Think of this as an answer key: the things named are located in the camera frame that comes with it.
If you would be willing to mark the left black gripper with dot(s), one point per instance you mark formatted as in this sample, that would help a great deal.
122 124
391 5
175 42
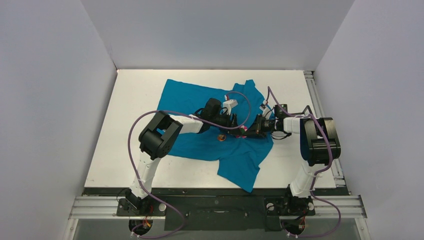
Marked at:
230 123

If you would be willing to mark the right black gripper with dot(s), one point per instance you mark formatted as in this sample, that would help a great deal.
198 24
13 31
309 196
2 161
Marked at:
257 124

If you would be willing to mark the blue t-shirt garment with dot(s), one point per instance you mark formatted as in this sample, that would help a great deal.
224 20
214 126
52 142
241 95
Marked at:
239 158

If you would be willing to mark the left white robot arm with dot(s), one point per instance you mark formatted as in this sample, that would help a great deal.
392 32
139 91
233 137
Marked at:
160 134

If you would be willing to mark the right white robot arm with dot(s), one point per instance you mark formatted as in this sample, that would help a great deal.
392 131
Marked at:
318 142

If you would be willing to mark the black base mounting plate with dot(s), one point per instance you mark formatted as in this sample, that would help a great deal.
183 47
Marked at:
211 209

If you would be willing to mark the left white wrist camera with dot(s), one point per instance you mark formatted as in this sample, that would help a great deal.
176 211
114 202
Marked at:
228 105

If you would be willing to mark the aluminium front rail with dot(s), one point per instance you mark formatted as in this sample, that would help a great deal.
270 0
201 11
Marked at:
106 207

